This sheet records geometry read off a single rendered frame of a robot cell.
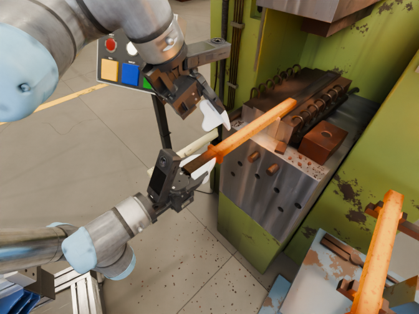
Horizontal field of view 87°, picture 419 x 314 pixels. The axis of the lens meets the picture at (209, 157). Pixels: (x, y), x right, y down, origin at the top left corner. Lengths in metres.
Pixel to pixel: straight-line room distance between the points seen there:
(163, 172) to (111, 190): 1.43
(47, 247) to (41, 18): 0.41
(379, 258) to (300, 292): 0.28
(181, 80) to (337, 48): 0.81
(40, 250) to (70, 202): 1.42
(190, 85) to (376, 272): 0.48
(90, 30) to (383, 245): 0.61
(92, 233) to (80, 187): 1.54
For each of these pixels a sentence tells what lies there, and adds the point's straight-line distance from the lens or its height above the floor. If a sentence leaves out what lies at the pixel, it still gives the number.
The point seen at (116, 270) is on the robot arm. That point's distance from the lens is 0.56.
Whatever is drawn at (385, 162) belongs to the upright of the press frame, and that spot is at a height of 0.93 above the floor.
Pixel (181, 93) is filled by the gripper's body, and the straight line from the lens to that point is 0.41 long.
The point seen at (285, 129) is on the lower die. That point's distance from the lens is 0.73.
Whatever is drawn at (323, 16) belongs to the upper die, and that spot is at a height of 1.28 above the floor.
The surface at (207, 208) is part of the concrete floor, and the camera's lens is 1.63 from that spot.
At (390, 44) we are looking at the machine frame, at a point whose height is 1.12.
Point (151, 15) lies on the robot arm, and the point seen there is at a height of 1.33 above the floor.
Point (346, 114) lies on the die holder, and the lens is 0.99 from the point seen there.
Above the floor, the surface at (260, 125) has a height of 1.01.
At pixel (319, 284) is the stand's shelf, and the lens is 0.79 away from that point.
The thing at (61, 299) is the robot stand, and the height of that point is 0.21.
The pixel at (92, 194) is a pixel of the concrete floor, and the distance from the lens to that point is 1.91.
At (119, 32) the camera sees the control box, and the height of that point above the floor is 1.13.
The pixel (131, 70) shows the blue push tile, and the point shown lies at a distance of 0.96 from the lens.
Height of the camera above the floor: 1.41
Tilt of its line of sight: 47 degrees down
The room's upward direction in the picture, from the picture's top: straight up
